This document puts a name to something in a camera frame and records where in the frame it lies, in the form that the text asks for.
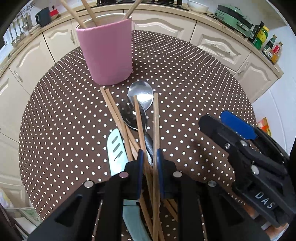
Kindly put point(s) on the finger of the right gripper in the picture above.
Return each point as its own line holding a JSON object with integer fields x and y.
{"x": 237, "y": 125}

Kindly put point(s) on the black electric kettle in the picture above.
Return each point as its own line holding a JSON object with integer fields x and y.
{"x": 43, "y": 17}

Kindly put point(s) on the large steel spoon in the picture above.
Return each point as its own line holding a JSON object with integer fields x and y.
{"x": 145, "y": 96}

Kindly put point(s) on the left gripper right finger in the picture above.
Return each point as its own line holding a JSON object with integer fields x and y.
{"x": 205, "y": 210}

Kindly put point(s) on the dark sauce bottle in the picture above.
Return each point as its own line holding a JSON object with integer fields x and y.
{"x": 269, "y": 45}

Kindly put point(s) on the orange snack package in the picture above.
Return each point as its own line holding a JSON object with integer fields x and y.
{"x": 264, "y": 126}

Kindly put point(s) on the wooden chopstick long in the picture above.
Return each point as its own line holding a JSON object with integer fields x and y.
{"x": 140, "y": 202}

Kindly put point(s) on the white ceramic bowl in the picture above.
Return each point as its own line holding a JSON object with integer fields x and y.
{"x": 197, "y": 7}

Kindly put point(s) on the pink utensil cup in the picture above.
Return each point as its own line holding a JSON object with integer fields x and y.
{"x": 107, "y": 48}

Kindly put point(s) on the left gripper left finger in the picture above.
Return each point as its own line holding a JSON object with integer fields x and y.
{"x": 94, "y": 210}

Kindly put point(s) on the brown polka dot tablecloth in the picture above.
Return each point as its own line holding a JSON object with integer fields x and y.
{"x": 66, "y": 122}

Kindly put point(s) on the hanging utensil rack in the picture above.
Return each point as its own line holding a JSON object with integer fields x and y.
{"x": 21, "y": 25}

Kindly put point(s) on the cream lower kitchen cabinets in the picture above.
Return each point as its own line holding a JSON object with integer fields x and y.
{"x": 39, "y": 51}

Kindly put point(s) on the green electric cooker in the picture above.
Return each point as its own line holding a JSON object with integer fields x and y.
{"x": 233, "y": 17}

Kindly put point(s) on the green oil bottle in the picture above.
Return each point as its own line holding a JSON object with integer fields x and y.
{"x": 261, "y": 37}

